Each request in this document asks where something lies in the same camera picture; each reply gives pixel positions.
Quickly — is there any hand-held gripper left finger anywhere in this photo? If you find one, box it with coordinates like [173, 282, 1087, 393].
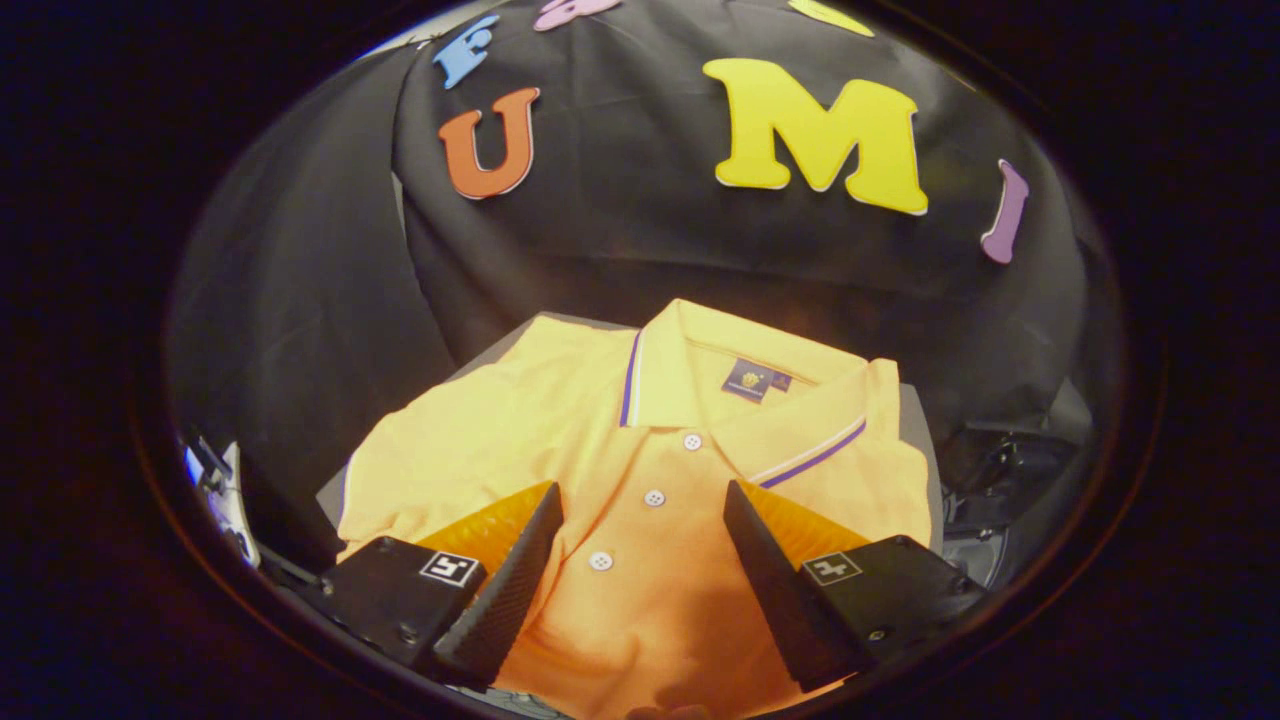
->
[320, 480, 564, 693]

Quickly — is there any dark washing machine lid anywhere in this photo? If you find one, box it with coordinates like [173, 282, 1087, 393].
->
[940, 420, 1086, 536]

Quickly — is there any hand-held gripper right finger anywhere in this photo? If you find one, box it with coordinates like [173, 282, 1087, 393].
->
[722, 478, 986, 693]

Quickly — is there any yellow polo shirt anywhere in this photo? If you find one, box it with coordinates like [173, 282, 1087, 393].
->
[335, 298, 936, 720]

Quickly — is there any grey cabinet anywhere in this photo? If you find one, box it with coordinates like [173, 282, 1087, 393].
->
[316, 312, 946, 556]

